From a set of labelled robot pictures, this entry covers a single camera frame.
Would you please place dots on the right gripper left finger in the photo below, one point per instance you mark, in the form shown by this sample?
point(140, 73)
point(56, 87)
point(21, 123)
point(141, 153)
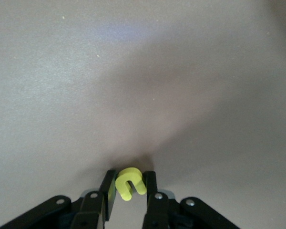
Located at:
point(90, 212)

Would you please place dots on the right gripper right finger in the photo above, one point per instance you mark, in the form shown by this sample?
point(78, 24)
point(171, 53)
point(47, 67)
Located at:
point(157, 212)

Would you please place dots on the yellow foam letter u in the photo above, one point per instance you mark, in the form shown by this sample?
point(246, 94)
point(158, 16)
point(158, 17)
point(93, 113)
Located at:
point(129, 175)

